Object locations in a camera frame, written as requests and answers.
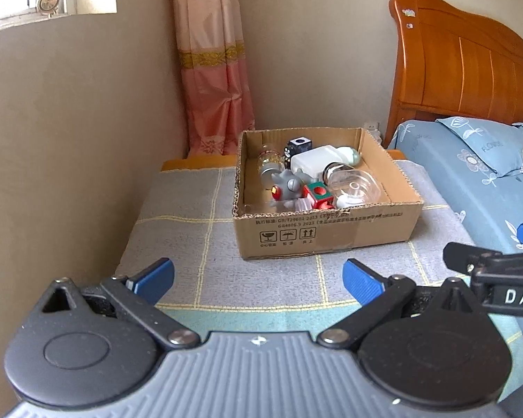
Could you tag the white cartoon sticker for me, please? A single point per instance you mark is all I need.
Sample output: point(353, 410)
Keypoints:
point(407, 11)

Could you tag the white ribbed plastic piece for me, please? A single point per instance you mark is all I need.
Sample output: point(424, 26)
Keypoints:
point(302, 205)

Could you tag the white wall socket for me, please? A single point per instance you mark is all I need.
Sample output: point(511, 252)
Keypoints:
point(371, 125)

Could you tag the blue floral pillow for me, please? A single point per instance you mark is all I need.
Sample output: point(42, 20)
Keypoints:
point(483, 139)

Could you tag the red toy cube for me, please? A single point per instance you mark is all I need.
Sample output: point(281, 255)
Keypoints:
point(319, 193)

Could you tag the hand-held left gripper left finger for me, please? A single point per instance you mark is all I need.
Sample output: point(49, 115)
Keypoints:
point(154, 276)

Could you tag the round golden ornament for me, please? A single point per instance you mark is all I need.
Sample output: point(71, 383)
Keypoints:
point(49, 2)

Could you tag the white and green bottle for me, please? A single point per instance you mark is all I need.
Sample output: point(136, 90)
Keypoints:
point(350, 155)

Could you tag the white plastic bottle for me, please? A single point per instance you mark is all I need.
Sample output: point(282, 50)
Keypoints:
point(316, 160)

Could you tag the grey checked cloth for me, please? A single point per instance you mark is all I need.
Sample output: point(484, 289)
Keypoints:
point(191, 235)

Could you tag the grey toy figure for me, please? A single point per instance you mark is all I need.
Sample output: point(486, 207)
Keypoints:
point(285, 183)

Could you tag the black toy train block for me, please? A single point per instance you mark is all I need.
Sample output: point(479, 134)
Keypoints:
point(298, 143)

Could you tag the clear plastic container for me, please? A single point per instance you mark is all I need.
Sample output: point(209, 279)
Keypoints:
point(353, 189)

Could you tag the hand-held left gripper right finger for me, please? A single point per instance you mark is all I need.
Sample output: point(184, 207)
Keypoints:
point(361, 281)

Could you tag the pink and beige curtain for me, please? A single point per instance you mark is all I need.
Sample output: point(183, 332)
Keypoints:
point(213, 74)

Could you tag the blue floral bed sheet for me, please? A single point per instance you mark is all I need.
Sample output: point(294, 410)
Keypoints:
point(440, 174)

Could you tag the cardboard box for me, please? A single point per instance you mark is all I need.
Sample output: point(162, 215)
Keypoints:
point(331, 230)

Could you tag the wooden bed headboard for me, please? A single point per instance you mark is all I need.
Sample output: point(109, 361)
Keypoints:
point(453, 65)

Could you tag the white charger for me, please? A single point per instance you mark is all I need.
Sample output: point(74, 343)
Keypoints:
point(375, 136)

